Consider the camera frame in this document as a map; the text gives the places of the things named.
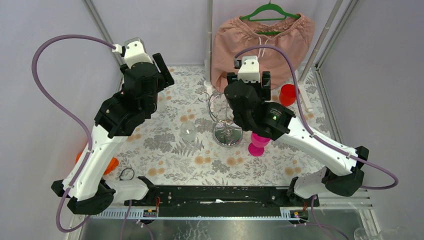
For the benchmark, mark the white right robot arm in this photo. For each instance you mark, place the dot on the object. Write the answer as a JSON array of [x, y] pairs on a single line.
[[341, 174]]

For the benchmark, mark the chrome wire glass rack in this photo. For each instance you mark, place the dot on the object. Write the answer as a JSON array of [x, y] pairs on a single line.
[[224, 131]]

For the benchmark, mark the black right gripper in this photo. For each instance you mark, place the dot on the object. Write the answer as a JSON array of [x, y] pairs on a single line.
[[264, 93]]

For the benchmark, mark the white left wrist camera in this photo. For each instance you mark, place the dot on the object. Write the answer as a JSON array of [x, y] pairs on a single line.
[[133, 52]]

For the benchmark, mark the green clothes hanger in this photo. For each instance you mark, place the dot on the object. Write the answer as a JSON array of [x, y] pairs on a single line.
[[280, 14]]

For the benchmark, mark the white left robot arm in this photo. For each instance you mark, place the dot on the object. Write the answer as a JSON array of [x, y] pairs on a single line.
[[115, 122]]

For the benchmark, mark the red plastic wine glass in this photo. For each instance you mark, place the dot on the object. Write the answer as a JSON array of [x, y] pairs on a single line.
[[287, 95]]

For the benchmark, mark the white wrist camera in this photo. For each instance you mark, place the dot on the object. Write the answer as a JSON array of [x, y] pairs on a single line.
[[133, 52], [248, 69]]

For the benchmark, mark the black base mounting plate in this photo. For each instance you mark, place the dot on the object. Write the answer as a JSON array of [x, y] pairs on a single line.
[[220, 201]]

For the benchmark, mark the clear ribbed wine glass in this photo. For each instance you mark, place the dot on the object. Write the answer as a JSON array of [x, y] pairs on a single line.
[[188, 131]]

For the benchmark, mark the pink drawstring shorts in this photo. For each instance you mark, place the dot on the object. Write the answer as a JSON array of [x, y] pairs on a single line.
[[293, 36]]

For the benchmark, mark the pink plastic wine glass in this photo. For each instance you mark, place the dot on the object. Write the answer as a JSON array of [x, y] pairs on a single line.
[[257, 146]]

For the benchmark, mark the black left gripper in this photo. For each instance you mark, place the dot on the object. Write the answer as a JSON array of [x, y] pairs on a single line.
[[163, 70]]

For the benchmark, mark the orange cloth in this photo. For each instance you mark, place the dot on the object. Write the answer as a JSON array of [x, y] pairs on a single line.
[[111, 166]]

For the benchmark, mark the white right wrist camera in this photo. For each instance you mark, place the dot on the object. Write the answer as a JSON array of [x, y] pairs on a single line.
[[248, 69]]

